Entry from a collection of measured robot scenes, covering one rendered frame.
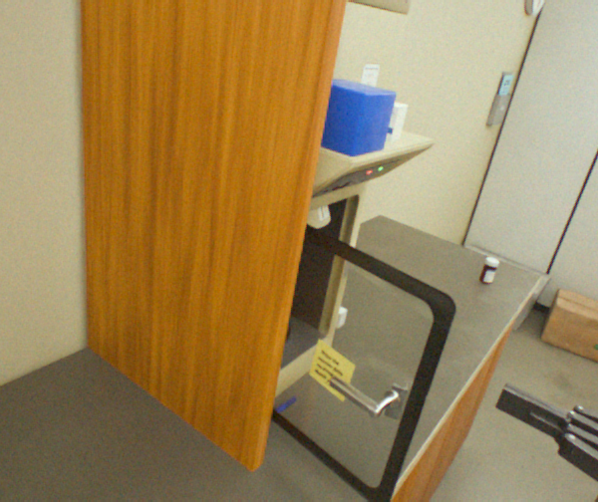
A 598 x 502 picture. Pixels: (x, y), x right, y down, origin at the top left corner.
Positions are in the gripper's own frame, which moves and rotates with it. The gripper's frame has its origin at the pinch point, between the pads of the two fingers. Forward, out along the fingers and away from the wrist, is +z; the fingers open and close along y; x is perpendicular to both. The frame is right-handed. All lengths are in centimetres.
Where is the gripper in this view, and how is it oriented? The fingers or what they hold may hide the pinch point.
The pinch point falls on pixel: (530, 409)
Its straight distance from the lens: 67.3
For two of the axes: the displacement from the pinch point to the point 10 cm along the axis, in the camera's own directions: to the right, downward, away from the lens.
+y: -5.7, 2.5, -7.8
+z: -8.0, -3.6, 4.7
